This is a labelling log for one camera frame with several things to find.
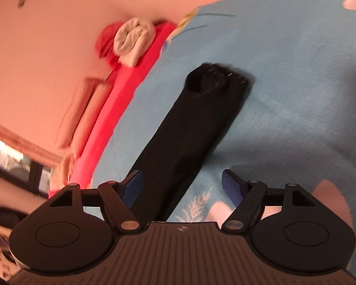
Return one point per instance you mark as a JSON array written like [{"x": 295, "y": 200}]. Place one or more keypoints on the black knit pants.
[{"x": 190, "y": 130}]

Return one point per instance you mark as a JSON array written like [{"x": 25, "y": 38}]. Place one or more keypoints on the red ruffled cloth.
[{"x": 105, "y": 43}]

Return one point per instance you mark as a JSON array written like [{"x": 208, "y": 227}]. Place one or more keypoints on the pink folded pillow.
[{"x": 80, "y": 115}]

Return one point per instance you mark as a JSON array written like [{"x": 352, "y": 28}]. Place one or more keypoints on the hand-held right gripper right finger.
[{"x": 231, "y": 185}]

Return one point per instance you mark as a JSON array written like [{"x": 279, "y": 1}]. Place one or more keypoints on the blue floral blanket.
[{"x": 284, "y": 95}]

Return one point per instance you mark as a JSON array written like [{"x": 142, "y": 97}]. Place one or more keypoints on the window with dark frame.
[{"x": 14, "y": 157}]

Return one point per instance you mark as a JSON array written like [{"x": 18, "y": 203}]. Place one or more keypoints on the beige crumpled cloth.
[{"x": 66, "y": 169}]

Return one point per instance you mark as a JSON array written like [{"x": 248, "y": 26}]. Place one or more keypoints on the cream folded clothes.
[{"x": 135, "y": 40}]

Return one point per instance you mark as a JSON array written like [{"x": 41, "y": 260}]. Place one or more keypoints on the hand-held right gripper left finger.
[{"x": 132, "y": 187}]

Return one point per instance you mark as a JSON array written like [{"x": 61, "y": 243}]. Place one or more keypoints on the pink blanket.
[{"x": 112, "y": 109}]

